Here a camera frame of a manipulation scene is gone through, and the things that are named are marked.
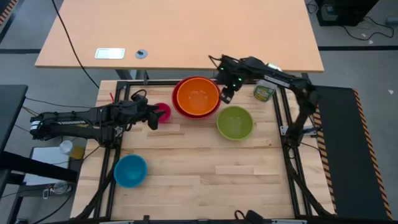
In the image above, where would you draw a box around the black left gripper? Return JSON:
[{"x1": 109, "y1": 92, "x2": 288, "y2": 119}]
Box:
[{"x1": 117, "y1": 93, "x2": 167, "y2": 131}]

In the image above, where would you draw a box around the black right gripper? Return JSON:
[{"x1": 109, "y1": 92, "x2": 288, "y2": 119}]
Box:
[{"x1": 214, "y1": 55, "x2": 249, "y2": 105}]

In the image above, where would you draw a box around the small pink bowl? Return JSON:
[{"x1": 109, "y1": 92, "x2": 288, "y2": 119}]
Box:
[{"x1": 154, "y1": 102, "x2": 172, "y2": 124}]

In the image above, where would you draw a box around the red bowl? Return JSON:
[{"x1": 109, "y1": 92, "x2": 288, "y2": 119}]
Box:
[{"x1": 171, "y1": 76, "x2": 222, "y2": 120}]

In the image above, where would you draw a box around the green bowl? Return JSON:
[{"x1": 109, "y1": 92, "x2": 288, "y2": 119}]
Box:
[{"x1": 216, "y1": 105, "x2": 254, "y2": 141}]

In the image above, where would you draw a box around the orange bowl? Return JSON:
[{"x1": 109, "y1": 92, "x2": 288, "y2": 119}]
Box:
[{"x1": 176, "y1": 77, "x2": 221, "y2": 116}]

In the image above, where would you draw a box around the green label wipes canister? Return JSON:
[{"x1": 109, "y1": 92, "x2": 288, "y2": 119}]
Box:
[{"x1": 252, "y1": 63, "x2": 283, "y2": 103}]

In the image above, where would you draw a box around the blue bowl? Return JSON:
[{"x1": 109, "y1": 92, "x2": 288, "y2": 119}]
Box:
[{"x1": 113, "y1": 154, "x2": 148, "y2": 189}]

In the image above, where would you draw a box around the beige wooden desk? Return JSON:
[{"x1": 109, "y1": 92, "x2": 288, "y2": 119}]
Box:
[{"x1": 34, "y1": 0, "x2": 325, "y2": 81}]

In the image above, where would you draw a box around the plastic bottle with yellow liquid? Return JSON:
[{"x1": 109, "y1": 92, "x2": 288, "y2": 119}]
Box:
[{"x1": 58, "y1": 139, "x2": 86, "y2": 161}]

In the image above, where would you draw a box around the white box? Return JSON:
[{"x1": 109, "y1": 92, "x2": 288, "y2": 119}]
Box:
[{"x1": 22, "y1": 146, "x2": 71, "y2": 187}]

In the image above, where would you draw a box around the black mat with hazard stripes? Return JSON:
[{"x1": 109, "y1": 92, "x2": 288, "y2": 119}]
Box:
[{"x1": 312, "y1": 85, "x2": 394, "y2": 222}]

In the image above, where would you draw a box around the black side table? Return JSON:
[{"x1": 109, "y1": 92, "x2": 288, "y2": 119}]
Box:
[{"x1": 0, "y1": 84, "x2": 78, "y2": 200}]

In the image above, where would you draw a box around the black computer case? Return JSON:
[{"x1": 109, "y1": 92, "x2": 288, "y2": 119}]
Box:
[{"x1": 315, "y1": 0, "x2": 381, "y2": 27}]

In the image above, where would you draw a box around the black aluminium frame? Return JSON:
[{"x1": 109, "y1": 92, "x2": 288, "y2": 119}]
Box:
[{"x1": 73, "y1": 78, "x2": 337, "y2": 224}]

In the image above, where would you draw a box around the long black cable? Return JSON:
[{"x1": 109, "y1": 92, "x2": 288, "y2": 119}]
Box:
[{"x1": 50, "y1": 0, "x2": 101, "y2": 90}]

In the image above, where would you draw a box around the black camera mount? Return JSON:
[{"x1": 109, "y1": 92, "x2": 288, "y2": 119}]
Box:
[{"x1": 233, "y1": 209, "x2": 266, "y2": 222}]

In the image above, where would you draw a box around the black floor cable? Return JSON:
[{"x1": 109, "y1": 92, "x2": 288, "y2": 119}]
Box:
[{"x1": 340, "y1": 15, "x2": 396, "y2": 42}]

